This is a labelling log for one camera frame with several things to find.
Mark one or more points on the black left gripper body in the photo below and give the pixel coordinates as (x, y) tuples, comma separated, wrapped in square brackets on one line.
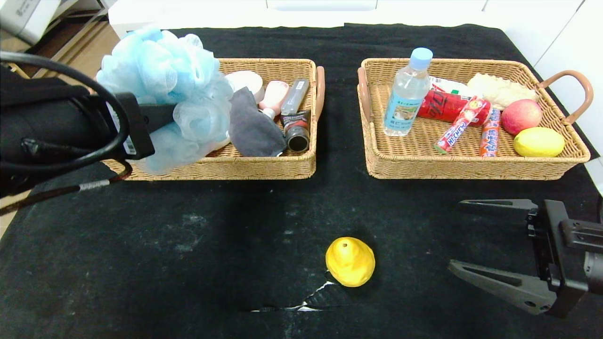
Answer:
[(135, 126)]

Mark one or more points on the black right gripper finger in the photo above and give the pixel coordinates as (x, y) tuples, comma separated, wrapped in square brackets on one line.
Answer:
[(509, 285), (499, 205)]

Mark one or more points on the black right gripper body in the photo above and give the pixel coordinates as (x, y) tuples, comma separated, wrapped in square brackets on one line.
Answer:
[(550, 254)]

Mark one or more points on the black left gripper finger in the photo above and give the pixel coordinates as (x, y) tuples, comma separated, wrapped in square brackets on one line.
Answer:
[(158, 115)]

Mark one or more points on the light blue bath pouf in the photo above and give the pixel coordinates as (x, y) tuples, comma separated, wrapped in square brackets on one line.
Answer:
[(179, 70)]

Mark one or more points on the orange sausage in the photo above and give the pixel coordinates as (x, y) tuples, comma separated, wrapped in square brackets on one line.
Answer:
[(490, 134)]

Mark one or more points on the clear water bottle blue cap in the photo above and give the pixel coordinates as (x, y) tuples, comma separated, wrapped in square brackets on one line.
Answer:
[(407, 99)]

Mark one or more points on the yellow pear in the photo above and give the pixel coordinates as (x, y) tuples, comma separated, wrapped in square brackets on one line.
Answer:
[(351, 263)]

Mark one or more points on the yellow lemon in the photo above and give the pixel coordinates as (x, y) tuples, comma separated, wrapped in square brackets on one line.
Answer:
[(539, 142)]

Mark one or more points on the red Hi-Chew candy stick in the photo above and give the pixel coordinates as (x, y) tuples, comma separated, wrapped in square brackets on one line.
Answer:
[(459, 127)]

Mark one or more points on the red peach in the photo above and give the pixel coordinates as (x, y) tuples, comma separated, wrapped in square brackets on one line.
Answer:
[(520, 117)]

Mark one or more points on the white round dish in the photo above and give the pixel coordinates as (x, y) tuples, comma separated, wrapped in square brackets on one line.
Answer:
[(249, 80)]

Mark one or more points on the grey cloth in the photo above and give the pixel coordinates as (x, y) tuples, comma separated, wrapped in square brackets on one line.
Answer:
[(256, 127)]

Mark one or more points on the white side cabinet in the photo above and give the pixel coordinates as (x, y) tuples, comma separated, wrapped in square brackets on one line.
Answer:
[(136, 14)]

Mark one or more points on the brown low shelf unit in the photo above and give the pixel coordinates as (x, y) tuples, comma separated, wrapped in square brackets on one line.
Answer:
[(80, 28)]

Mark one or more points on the red cola can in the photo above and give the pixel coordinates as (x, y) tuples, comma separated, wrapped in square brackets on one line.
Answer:
[(443, 106)]

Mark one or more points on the pink and white small bottle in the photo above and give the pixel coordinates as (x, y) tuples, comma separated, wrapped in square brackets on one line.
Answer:
[(274, 96)]

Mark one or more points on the white snack packet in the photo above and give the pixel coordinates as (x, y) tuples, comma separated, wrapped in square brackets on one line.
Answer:
[(450, 85)]

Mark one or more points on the grey tube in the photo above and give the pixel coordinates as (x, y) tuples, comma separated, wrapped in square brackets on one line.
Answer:
[(295, 96)]

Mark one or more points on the black and red tube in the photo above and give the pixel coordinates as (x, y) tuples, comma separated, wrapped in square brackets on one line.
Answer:
[(297, 134)]

